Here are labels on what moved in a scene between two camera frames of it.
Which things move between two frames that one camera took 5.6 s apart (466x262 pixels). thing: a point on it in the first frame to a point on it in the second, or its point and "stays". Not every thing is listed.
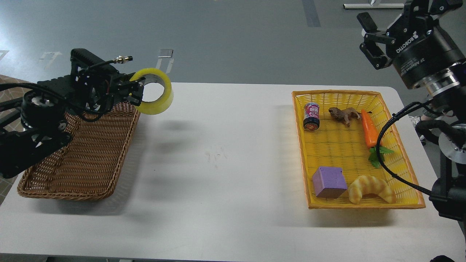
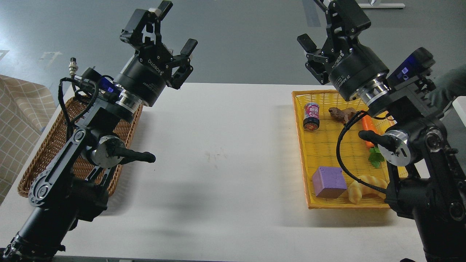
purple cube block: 328,182 stays
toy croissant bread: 366,184 stays
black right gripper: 419,47 to 354,66
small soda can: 311,119 stays
